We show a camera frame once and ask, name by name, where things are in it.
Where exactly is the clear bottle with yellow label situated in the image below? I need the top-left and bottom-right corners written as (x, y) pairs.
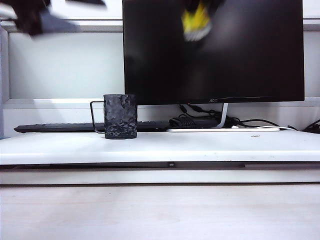
top-left (181, 1), bottom-right (213, 42)

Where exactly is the grey aluminium partition frame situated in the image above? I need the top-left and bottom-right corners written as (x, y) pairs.
top-left (0, 19), bottom-right (320, 111)

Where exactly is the black computer monitor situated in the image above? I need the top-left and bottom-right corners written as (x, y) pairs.
top-left (121, 0), bottom-right (305, 105)

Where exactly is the black keyboard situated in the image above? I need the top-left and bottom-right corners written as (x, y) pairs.
top-left (13, 120), bottom-right (171, 134)

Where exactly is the black cable bundle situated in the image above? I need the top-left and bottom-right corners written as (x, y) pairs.
top-left (301, 119), bottom-right (320, 135)

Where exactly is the black textured cup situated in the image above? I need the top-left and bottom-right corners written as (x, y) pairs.
top-left (89, 93), bottom-right (138, 140)

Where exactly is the black monitor cable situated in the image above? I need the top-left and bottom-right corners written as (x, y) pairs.
top-left (179, 103), bottom-right (222, 119)

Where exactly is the black power adapter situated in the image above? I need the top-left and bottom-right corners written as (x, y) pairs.
top-left (168, 114), bottom-right (218, 130)

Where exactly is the white cable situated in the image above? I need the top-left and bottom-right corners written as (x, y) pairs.
top-left (259, 125), bottom-right (298, 132)

